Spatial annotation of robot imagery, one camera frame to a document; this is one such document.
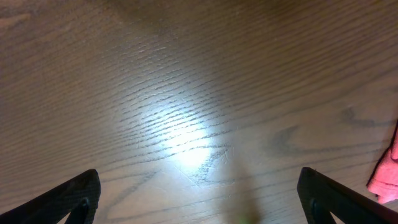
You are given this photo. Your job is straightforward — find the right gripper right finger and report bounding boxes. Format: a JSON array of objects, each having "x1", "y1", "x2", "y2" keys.
[{"x1": 297, "y1": 167, "x2": 397, "y2": 224}]

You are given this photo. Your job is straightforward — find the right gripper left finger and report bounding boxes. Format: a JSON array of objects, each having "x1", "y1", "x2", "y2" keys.
[{"x1": 1, "y1": 169, "x2": 101, "y2": 224}]

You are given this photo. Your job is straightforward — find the coral red t-shirt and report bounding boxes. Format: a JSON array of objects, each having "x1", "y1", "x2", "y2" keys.
[{"x1": 367, "y1": 126, "x2": 397, "y2": 204}]

